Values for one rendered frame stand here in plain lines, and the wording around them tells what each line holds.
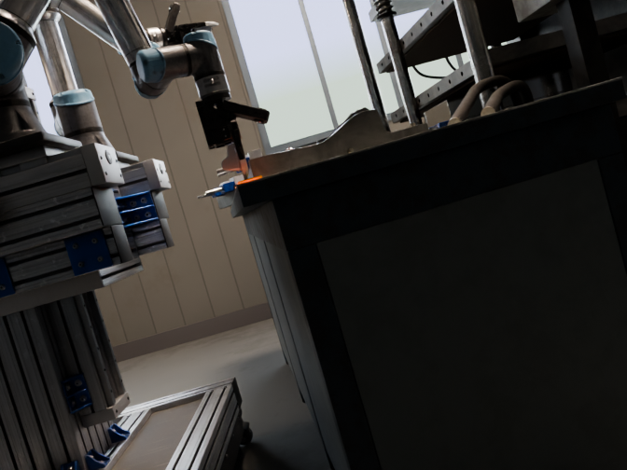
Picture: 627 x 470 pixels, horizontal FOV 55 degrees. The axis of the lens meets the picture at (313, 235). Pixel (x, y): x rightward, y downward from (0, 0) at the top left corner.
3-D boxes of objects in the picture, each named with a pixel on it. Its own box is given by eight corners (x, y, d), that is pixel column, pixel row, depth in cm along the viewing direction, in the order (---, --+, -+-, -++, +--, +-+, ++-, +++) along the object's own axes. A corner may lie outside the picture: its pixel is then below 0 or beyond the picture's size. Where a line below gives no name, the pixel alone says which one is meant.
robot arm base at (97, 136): (60, 169, 178) (49, 136, 177) (78, 171, 193) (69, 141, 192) (108, 154, 178) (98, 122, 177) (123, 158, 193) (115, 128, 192)
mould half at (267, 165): (257, 192, 158) (243, 143, 158) (254, 197, 184) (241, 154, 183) (432, 143, 165) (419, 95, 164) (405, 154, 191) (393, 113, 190)
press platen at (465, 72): (489, 65, 185) (485, 49, 185) (392, 123, 294) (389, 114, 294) (696, 9, 195) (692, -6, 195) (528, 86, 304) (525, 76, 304)
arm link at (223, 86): (225, 79, 148) (225, 71, 140) (230, 97, 148) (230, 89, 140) (196, 87, 147) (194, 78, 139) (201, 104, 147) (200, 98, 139)
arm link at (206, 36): (174, 42, 145) (207, 38, 148) (188, 87, 145) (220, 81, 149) (183, 30, 138) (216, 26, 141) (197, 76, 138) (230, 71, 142)
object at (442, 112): (458, 145, 222) (446, 100, 221) (434, 153, 249) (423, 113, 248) (578, 111, 229) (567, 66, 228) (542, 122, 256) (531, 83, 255)
